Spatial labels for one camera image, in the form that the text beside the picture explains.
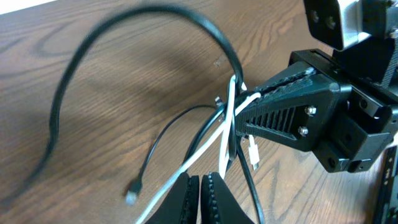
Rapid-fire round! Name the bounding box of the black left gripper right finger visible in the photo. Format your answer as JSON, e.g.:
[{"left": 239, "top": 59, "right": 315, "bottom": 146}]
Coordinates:
[{"left": 200, "top": 172, "right": 254, "bottom": 224}]

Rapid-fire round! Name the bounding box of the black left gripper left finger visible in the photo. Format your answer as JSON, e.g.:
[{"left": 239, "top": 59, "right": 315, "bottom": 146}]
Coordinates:
[{"left": 146, "top": 172, "right": 200, "bottom": 224}]

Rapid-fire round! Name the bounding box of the white usb cable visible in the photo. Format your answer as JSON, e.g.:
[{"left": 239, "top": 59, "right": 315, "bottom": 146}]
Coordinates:
[{"left": 133, "top": 74, "right": 262, "bottom": 224}]

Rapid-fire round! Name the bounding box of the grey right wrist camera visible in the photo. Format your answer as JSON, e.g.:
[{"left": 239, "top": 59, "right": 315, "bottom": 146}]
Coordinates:
[{"left": 303, "top": 0, "right": 397, "bottom": 51}]

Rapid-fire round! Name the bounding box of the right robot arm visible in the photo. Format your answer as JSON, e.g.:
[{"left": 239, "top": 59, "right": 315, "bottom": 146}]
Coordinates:
[{"left": 236, "top": 49, "right": 397, "bottom": 223}]

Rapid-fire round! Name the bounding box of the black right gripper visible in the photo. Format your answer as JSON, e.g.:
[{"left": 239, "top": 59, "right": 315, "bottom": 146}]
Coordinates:
[{"left": 236, "top": 49, "right": 397, "bottom": 173}]

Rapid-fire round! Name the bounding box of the black usb cable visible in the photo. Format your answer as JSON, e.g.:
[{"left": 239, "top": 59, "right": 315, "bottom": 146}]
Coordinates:
[{"left": 18, "top": 2, "right": 267, "bottom": 224}]

